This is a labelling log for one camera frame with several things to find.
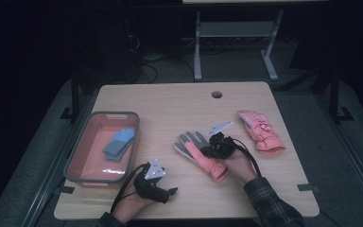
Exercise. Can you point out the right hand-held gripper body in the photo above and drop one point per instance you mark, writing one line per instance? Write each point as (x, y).
(220, 146)

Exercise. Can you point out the black tape strip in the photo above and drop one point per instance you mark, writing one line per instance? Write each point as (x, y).
(308, 188)
(65, 190)

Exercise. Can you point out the person's left hand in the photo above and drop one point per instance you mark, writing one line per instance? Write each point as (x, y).
(129, 205)

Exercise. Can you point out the black metal post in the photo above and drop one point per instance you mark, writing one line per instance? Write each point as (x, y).
(334, 94)
(75, 94)

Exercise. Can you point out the pink basin with grey rim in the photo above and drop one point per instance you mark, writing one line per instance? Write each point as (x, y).
(88, 157)

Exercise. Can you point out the white metal stand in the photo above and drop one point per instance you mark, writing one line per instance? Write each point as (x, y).
(236, 29)

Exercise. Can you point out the pink padded ski glove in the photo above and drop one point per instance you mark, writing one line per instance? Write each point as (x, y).
(261, 130)

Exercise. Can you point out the aluminium rail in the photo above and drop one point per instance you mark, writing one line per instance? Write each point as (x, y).
(353, 157)
(53, 164)

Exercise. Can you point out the pink and grey glove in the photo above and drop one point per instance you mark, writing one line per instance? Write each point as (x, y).
(208, 165)

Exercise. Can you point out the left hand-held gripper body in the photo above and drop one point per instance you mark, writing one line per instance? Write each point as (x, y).
(146, 186)

